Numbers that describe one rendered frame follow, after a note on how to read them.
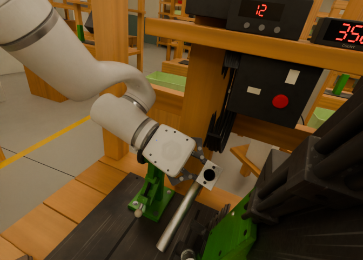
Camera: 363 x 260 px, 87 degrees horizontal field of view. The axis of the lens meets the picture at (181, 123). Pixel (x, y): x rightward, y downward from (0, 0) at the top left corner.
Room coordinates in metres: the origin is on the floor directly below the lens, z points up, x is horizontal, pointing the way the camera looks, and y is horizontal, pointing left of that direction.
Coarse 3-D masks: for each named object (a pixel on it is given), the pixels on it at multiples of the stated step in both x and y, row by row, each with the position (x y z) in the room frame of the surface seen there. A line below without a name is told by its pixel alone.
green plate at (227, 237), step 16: (240, 208) 0.27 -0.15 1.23; (224, 224) 0.27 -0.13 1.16; (240, 224) 0.22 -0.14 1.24; (256, 224) 0.20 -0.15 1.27; (208, 240) 0.28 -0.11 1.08; (224, 240) 0.22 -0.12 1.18; (240, 240) 0.19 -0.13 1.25; (208, 256) 0.22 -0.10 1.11; (224, 256) 0.19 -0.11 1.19; (240, 256) 0.19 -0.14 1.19
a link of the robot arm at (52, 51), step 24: (48, 24) 0.27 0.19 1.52; (24, 48) 0.25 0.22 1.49; (48, 48) 0.26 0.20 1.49; (72, 48) 0.29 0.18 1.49; (48, 72) 0.27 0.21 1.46; (72, 72) 0.29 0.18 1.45; (96, 72) 0.33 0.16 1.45; (120, 72) 0.37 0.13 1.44; (72, 96) 0.30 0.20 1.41; (144, 96) 0.44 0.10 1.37
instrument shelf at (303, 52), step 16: (160, 32) 0.53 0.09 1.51; (176, 32) 0.51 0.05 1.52; (192, 32) 0.50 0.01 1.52; (208, 32) 0.49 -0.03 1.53; (224, 32) 0.47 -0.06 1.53; (240, 32) 0.47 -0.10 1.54; (224, 48) 0.47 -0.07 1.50; (240, 48) 0.46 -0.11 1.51; (256, 48) 0.45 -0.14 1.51; (272, 48) 0.44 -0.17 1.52; (288, 48) 0.43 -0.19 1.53; (304, 48) 0.42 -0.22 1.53; (320, 48) 0.41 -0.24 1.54; (336, 48) 0.41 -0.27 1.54; (304, 64) 0.42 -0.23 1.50; (320, 64) 0.41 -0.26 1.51; (336, 64) 0.40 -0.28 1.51; (352, 64) 0.39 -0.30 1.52
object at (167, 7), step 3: (165, 0) 11.01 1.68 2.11; (168, 0) 10.98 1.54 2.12; (177, 0) 10.86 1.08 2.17; (180, 0) 10.81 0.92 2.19; (165, 6) 11.01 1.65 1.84; (168, 6) 10.97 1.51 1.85; (177, 6) 10.85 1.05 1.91; (180, 6) 10.80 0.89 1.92; (165, 9) 11.00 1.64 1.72; (168, 9) 10.97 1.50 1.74; (177, 9) 10.84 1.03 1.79; (180, 9) 10.80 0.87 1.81; (165, 12) 11.00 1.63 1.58; (168, 12) 10.96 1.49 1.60; (165, 15) 11.00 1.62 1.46
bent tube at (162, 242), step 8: (208, 160) 0.34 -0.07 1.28; (208, 168) 0.33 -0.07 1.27; (216, 168) 0.33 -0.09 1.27; (200, 176) 0.32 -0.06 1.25; (208, 176) 0.39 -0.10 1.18; (216, 176) 0.32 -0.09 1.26; (192, 184) 0.39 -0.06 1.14; (208, 184) 0.31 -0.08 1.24; (192, 192) 0.38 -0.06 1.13; (184, 200) 0.36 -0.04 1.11; (192, 200) 0.37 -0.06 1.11; (184, 208) 0.35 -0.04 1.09; (176, 216) 0.33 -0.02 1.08; (184, 216) 0.34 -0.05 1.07; (168, 224) 0.32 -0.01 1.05; (176, 224) 0.32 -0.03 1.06; (168, 232) 0.30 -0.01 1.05; (160, 240) 0.29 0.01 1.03; (168, 240) 0.29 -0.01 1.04; (160, 248) 0.27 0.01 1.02
